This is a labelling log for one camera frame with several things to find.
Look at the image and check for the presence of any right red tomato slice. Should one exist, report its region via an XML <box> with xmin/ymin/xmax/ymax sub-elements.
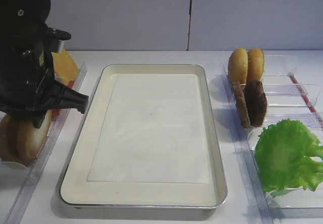
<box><xmin>52</xmin><ymin>80</ymin><xmax>75</xmax><ymax>120</ymax></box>

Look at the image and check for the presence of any left brown meat patty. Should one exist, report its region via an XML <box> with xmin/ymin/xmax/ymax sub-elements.
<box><xmin>232</xmin><ymin>82</ymin><xmax>250</xmax><ymax>128</ymax></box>

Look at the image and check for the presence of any clear acrylic right rack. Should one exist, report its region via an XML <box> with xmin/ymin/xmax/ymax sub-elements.
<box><xmin>220</xmin><ymin>54</ymin><xmax>322</xmax><ymax>223</ymax></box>

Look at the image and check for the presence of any cream metal baking tray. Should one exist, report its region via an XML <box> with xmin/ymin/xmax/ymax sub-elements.
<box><xmin>60</xmin><ymin>64</ymin><xmax>227</xmax><ymax>209</ymax></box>

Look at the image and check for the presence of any white paper tray liner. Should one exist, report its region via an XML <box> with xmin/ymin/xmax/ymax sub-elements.
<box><xmin>88</xmin><ymin>74</ymin><xmax>209</xmax><ymax>184</ymax></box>

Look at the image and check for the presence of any right dark meat patty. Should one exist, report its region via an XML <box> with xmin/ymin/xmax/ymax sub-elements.
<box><xmin>244</xmin><ymin>80</ymin><xmax>267</xmax><ymax>127</ymax></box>

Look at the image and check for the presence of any clear acrylic rack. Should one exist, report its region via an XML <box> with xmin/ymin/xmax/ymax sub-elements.
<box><xmin>0</xmin><ymin>61</ymin><xmax>88</xmax><ymax>224</ymax></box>
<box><xmin>220</xmin><ymin>54</ymin><xmax>322</xmax><ymax>223</ymax></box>

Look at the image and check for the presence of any clear acrylic left rack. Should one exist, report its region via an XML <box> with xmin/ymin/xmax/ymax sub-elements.
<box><xmin>0</xmin><ymin>61</ymin><xmax>88</xmax><ymax>224</ymax></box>

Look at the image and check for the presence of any right bun top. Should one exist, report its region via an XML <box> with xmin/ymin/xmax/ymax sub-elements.
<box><xmin>247</xmin><ymin>48</ymin><xmax>264</xmax><ymax>82</ymax></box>

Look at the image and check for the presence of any yellow cheese slice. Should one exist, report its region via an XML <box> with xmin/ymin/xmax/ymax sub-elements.
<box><xmin>51</xmin><ymin>49</ymin><xmax>79</xmax><ymax>85</ymax></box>

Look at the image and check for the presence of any green lettuce leaf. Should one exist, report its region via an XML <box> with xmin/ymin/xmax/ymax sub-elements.
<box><xmin>254</xmin><ymin>119</ymin><xmax>322</xmax><ymax>192</ymax></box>

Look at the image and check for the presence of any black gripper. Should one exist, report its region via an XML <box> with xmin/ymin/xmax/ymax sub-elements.
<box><xmin>1</xmin><ymin>0</ymin><xmax>89</xmax><ymax>129</ymax></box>

